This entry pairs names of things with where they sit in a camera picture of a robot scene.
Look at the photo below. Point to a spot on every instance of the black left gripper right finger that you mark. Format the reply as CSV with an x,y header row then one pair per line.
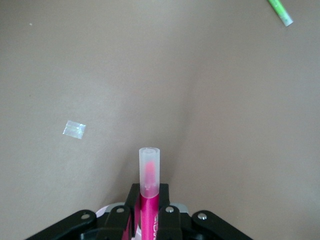
x,y
172,225

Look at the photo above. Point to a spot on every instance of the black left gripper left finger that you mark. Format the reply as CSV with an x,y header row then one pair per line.
x,y
112,222

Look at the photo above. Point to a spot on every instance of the pink marker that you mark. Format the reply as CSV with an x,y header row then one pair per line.
x,y
149,210

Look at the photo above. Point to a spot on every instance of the clear tape piece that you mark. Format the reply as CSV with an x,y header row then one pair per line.
x,y
74,128

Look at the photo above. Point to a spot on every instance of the green marker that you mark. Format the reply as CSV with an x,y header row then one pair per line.
x,y
280,8

